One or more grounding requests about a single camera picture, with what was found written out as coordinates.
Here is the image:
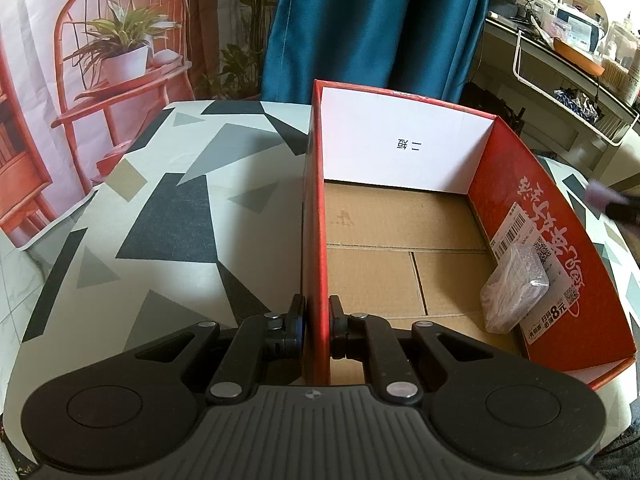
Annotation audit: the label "white wire rack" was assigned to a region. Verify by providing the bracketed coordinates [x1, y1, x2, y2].
[512, 29, 640, 147]

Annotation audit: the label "blue patterned packets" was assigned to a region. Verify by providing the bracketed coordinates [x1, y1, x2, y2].
[556, 87, 608, 122]

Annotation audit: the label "chair print wall backdrop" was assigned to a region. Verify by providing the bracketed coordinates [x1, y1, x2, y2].
[0, 0, 273, 252]

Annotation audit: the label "lilac cylindrical bottle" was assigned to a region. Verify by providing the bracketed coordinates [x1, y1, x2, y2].
[587, 180, 632, 207]

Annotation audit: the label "blue white box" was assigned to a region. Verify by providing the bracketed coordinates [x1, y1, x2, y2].
[554, 4, 607, 53]

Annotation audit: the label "cotton swab container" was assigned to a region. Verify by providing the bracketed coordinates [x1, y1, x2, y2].
[600, 57, 640, 103]

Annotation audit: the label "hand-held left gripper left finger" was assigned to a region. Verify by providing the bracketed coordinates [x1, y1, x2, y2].
[136, 294, 307, 406]

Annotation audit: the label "black cable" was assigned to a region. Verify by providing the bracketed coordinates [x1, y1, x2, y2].
[595, 427, 640, 461]

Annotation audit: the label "clear bag of white pieces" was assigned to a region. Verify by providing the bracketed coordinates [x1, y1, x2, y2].
[480, 249, 550, 333]

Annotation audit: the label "blue curtain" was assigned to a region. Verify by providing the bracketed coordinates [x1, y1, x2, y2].
[261, 0, 501, 107]

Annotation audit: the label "red cardboard box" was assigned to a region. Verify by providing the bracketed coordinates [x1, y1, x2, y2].
[301, 78, 637, 392]

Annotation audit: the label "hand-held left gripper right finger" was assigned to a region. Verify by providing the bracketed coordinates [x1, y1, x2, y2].
[329, 296, 501, 406]

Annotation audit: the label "grey shelf unit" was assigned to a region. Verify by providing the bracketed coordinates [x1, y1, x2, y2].
[472, 7, 640, 173]

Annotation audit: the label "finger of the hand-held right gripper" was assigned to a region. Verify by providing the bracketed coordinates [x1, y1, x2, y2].
[604, 200, 640, 224]

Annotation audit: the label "orange bowl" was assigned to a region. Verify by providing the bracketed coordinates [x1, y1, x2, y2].
[552, 37, 607, 75]

